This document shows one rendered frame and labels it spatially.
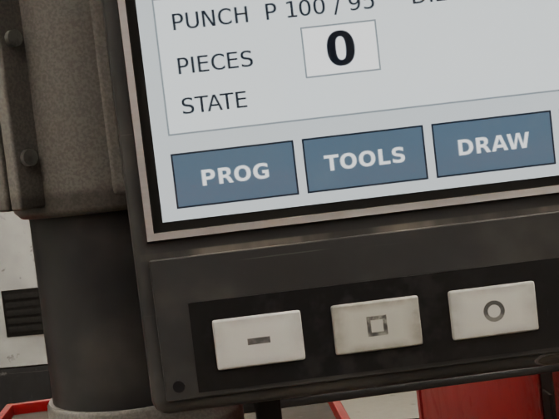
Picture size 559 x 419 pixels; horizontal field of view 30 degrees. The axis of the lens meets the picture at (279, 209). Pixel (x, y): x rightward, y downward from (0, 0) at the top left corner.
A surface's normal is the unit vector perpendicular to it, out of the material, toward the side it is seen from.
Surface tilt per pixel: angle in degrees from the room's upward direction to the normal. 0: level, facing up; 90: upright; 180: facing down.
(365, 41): 90
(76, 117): 90
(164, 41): 90
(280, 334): 90
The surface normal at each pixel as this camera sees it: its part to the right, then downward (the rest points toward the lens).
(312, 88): 0.06, 0.05
